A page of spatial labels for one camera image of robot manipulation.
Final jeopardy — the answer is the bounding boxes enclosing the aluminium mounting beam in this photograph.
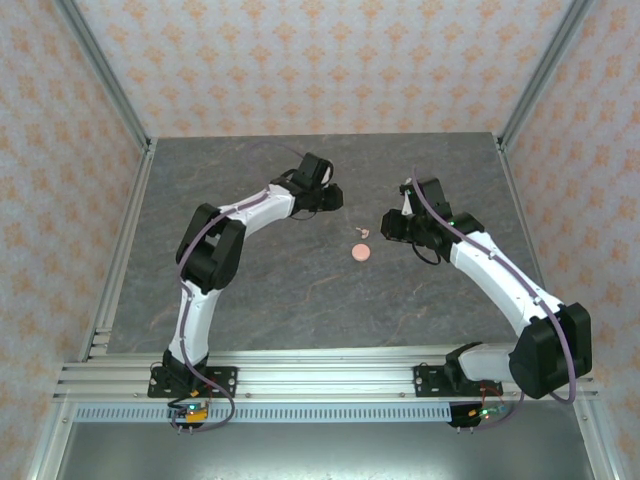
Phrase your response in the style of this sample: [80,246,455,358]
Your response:
[52,349,600,401]

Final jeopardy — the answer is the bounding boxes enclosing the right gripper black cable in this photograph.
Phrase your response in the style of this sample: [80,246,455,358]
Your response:
[410,238,445,267]

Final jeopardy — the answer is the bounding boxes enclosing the grey slotted cable duct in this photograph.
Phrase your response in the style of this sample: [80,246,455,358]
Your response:
[74,403,451,424]

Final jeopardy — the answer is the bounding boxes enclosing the aluminium table side rail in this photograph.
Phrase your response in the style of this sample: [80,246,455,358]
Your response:
[79,139,159,361]
[494,134,574,361]

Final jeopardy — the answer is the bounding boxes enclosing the grey metal sheet panel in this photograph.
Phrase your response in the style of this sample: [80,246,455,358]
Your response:
[54,420,596,480]

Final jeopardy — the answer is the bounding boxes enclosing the aluminium frame post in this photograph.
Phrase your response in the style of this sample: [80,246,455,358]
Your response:
[52,0,154,151]
[497,0,596,151]

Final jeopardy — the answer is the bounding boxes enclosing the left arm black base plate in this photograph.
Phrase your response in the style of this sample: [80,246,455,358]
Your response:
[147,366,239,399]

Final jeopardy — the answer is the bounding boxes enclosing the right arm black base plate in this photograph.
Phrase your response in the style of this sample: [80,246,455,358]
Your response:
[413,364,501,399]

